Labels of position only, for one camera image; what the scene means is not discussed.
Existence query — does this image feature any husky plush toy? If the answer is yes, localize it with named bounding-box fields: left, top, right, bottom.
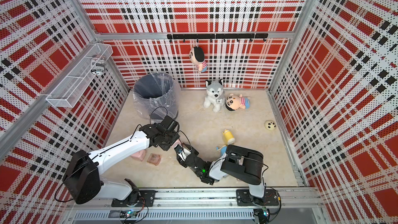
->
left=203, top=79, right=226, bottom=113

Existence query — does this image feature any grey bin with plastic liner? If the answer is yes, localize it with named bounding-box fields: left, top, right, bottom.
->
left=132, top=73, right=181, bottom=120

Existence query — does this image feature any hanging cartoon boy doll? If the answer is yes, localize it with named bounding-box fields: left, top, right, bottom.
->
left=189, top=47, right=207, bottom=73

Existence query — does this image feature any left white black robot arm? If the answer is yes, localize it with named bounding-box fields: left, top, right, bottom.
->
left=62, top=116, right=179, bottom=205

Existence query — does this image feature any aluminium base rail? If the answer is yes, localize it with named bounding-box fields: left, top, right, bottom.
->
left=62, top=187, right=328, bottom=224

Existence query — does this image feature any right green circuit board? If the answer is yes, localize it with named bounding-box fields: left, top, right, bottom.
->
left=254, top=208, right=271, bottom=224

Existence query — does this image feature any left green circuit board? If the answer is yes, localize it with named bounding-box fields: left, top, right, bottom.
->
left=119, top=210, right=139, bottom=219

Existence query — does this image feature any lying cartoon boy doll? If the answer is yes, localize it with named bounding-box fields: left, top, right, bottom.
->
left=226, top=93, right=250, bottom=111

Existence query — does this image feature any translucent pink sharpener tray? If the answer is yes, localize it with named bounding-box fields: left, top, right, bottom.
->
left=147, top=153, right=161, bottom=166

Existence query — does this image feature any yellow pencil sharpener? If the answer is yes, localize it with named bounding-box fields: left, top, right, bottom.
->
left=222, top=129, right=235, bottom=145

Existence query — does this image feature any blue sharpener middle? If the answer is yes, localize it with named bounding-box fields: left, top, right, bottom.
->
left=217, top=145, right=227, bottom=157

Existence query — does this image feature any black wall hook rail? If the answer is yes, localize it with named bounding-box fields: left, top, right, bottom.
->
left=166, top=33, right=268, bottom=41

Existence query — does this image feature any cream panda face ball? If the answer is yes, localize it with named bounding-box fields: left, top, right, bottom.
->
left=264, top=120, right=277, bottom=131

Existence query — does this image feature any white wire wall basket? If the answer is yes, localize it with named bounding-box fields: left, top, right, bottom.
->
left=46, top=43, right=113, bottom=108

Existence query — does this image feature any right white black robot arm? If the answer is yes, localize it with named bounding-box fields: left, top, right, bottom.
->
left=174, top=143, right=280, bottom=206

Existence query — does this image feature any pink sharpener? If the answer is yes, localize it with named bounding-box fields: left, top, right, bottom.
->
left=130, top=149, right=146, bottom=162
left=172, top=139, right=182, bottom=149

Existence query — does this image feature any green circuit board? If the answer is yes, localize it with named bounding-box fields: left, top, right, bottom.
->
left=119, top=210, right=139, bottom=219
left=254, top=208, right=271, bottom=224

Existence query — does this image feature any black white can in basket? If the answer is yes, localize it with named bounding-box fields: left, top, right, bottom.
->
left=91, top=55, right=105, bottom=76

